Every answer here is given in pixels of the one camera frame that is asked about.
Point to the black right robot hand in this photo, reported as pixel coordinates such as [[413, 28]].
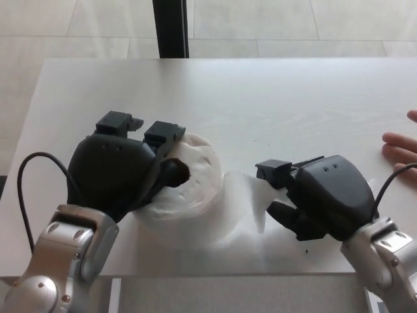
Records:
[[335, 195]]

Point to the bare person hand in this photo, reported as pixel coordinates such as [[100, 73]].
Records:
[[402, 146]]

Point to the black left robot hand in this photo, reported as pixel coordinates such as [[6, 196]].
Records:
[[110, 172]]

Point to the white toilet paper roll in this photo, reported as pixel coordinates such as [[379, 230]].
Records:
[[203, 169]]

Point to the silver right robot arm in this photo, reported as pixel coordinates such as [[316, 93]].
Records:
[[384, 261]]

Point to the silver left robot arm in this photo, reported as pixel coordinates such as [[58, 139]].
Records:
[[65, 251]]

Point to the black vertical post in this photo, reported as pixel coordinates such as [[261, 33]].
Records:
[[171, 29]]

